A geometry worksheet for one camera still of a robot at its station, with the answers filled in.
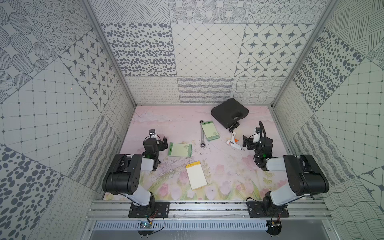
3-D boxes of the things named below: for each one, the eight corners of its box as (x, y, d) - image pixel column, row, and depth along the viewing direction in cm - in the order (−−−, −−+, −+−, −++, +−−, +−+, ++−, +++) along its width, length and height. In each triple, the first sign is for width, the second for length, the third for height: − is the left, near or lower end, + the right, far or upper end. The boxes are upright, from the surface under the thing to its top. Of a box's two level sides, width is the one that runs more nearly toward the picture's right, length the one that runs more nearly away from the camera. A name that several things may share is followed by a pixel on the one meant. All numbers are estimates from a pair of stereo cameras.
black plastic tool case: (226, 129, 108) (227, 125, 104) (209, 113, 118) (209, 108, 114) (248, 114, 117) (250, 110, 113) (231, 101, 127) (232, 96, 123)
